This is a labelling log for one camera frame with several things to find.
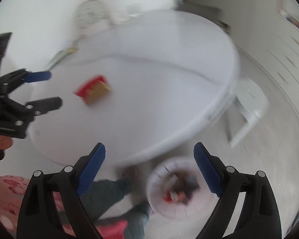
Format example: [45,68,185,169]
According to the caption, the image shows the white trash bin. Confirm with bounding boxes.
[146,157,218,222]

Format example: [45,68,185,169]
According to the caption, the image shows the round white wall clock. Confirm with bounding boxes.
[74,0,107,29]

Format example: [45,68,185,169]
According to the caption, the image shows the grey padded trouser legs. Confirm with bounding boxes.
[81,166,150,239]

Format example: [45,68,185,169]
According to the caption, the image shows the yellow binder clip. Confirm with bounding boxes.
[65,46,79,54]

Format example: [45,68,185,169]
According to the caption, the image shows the person left hand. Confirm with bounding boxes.
[0,135,13,152]

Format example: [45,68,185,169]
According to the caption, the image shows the pink floral jacket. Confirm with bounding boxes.
[0,175,128,239]

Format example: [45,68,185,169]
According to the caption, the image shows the white plastic stool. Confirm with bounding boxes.
[229,78,269,148]

